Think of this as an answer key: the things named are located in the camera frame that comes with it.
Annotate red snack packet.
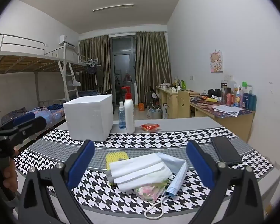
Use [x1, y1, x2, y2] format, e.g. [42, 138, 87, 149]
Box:
[141, 123, 160, 131]

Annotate purple grey clothing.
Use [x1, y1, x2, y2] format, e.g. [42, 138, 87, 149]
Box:
[1, 107, 27, 123]

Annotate wooden chair with smiley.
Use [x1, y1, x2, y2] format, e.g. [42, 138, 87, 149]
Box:
[177, 89, 191, 118]

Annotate grey sock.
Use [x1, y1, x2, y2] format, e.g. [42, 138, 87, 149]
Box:
[106, 168, 119, 186]

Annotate row of toiletry bottles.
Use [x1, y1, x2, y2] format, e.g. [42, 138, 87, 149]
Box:
[220, 80, 257, 110]

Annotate white air conditioner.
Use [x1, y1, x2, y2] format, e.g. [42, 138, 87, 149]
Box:
[59, 35, 76, 47]

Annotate glass balcony door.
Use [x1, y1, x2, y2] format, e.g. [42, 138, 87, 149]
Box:
[109, 35, 137, 105]

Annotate white printed papers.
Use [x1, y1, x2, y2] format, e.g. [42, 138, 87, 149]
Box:
[211, 104, 244, 117]

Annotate hanging dark clothes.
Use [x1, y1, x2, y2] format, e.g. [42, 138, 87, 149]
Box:
[86, 63, 103, 85]

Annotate person's left hand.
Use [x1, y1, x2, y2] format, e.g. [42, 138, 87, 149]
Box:
[1, 155, 18, 193]

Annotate plastic bags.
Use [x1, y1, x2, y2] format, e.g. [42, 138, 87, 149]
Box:
[147, 106, 163, 119]

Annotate black smartphone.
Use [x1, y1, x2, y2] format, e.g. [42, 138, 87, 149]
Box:
[210, 136, 242, 165]

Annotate yellow foam net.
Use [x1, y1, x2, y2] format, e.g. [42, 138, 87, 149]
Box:
[105, 152, 129, 169]

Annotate light wooden desk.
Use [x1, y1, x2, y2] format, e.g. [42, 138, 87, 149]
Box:
[190, 93, 256, 143]
[156, 85, 180, 119]

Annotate white foam sheet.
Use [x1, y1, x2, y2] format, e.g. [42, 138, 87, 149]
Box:
[109, 153, 173, 194]

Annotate white bed ladder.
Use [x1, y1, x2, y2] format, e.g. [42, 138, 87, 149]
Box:
[58, 43, 80, 99]

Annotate houndstooth tablecloth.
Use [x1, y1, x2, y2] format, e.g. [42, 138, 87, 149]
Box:
[14, 117, 280, 224]

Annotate white foam box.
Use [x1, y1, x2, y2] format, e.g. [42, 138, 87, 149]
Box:
[63, 94, 113, 142]

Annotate brown curtain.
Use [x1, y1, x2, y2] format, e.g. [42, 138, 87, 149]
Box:
[78, 35, 111, 98]
[135, 31, 172, 104]

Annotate ceiling tube lamp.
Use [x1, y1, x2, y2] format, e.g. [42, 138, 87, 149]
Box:
[92, 3, 134, 12]

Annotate dark printed desk mat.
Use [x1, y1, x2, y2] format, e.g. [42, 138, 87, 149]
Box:
[191, 97, 255, 118]

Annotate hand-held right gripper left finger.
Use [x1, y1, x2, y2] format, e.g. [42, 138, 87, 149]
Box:
[14, 139, 95, 224]

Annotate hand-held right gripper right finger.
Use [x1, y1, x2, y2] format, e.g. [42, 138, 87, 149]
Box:
[186, 141, 265, 224]

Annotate green tissue packet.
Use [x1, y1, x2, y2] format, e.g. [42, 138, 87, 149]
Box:
[134, 180, 169, 202]

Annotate blue spray bottle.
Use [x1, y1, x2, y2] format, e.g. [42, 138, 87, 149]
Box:
[118, 101, 127, 129]

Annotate cartoon wall poster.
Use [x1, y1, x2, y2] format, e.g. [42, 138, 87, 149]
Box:
[209, 50, 224, 73]

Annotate blue plaid duvet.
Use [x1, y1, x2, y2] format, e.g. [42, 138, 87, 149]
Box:
[26, 105, 66, 122]

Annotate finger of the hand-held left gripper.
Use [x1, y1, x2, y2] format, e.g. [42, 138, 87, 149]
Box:
[1, 112, 36, 131]
[0, 116, 47, 146]

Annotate blue face mask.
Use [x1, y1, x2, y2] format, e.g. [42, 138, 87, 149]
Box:
[145, 152, 187, 220]

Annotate white pump lotion bottle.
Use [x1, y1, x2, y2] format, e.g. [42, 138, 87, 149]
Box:
[121, 86, 136, 134]

